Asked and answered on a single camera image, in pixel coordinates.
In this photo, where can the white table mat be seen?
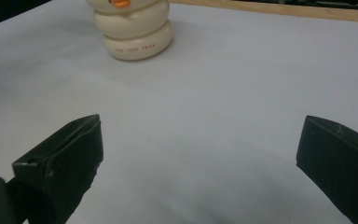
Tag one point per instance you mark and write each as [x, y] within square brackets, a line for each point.
[214, 90]

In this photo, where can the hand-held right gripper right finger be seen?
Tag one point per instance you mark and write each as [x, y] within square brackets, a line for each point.
[343, 163]

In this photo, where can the cream duck pen holder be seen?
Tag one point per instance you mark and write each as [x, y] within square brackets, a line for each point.
[133, 28]

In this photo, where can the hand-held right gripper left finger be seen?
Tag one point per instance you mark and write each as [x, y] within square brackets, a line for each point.
[66, 161]

